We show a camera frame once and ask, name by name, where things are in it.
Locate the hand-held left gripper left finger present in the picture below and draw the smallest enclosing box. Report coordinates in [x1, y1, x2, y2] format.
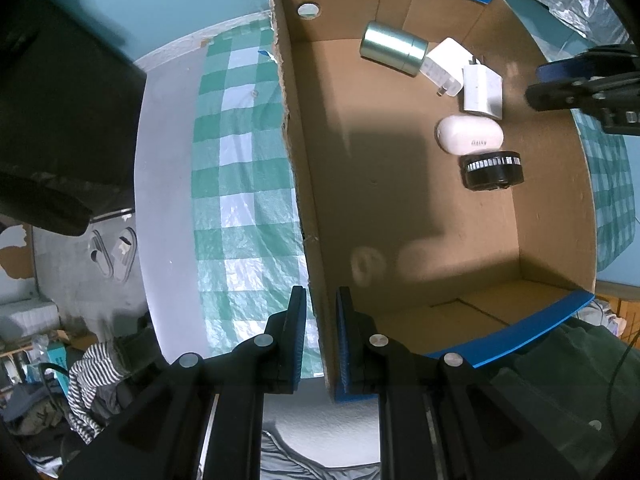
[60, 285, 308, 480]

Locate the wooden furniture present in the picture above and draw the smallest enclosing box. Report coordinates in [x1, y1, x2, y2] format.
[595, 280, 640, 341]

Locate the green checked tablecloth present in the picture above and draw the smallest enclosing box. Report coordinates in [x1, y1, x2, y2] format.
[192, 12, 628, 378]

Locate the white oval case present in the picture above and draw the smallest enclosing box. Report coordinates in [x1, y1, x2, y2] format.
[434, 114, 505, 156]

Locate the grey cloth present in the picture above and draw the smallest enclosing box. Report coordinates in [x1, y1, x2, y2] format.
[260, 425, 382, 480]

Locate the teal box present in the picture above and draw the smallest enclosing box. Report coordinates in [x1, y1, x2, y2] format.
[29, 344, 72, 397]

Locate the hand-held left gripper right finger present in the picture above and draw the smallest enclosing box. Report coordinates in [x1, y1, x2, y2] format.
[336, 286, 581, 480]

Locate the white rounded charger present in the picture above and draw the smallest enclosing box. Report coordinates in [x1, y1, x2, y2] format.
[424, 37, 468, 98]

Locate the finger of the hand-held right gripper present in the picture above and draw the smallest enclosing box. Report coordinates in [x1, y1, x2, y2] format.
[526, 74, 640, 135]
[536, 46, 640, 83]

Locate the grey slipper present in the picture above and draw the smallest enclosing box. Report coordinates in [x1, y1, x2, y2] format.
[112, 226, 139, 282]
[89, 230, 114, 277]

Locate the silver metal tin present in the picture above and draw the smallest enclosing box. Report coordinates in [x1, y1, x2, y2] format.
[359, 21, 430, 78]

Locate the black furniture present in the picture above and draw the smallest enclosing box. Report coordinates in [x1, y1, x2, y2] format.
[0, 0, 148, 237]

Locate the white box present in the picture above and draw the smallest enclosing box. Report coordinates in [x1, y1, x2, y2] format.
[0, 299, 61, 342]

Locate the blue cardboard box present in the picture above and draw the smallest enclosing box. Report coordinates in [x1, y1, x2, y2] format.
[270, 0, 598, 403]

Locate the black cable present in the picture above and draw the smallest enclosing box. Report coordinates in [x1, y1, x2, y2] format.
[606, 329, 640, 433]

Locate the striped cloth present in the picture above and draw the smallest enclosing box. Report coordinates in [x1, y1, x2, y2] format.
[67, 342, 132, 445]

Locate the black round device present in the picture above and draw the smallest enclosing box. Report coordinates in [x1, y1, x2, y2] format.
[460, 151, 526, 192]

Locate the dark green cloth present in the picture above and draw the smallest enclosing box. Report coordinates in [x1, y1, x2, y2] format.
[425, 320, 640, 480]

